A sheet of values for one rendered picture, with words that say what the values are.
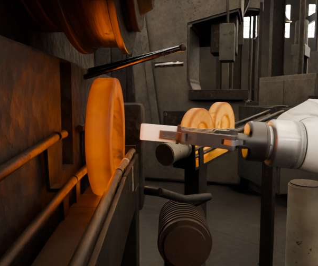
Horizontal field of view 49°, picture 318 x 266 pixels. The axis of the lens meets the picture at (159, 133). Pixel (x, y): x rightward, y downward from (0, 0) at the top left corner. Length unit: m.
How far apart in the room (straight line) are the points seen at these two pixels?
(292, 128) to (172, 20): 2.73
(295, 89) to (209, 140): 4.05
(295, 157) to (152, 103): 2.67
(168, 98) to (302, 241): 2.21
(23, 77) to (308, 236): 1.09
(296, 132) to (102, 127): 0.36
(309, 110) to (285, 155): 0.19
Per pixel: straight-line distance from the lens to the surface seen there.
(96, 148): 0.46
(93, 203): 0.51
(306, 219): 1.28
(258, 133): 0.64
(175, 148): 0.89
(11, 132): 0.38
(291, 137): 0.65
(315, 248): 1.33
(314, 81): 4.41
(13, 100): 0.39
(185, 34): 3.26
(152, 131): 0.65
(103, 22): 0.47
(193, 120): 0.97
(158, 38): 3.31
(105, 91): 0.49
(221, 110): 1.12
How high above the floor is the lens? 0.81
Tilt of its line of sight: 6 degrees down
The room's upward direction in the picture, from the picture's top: straight up
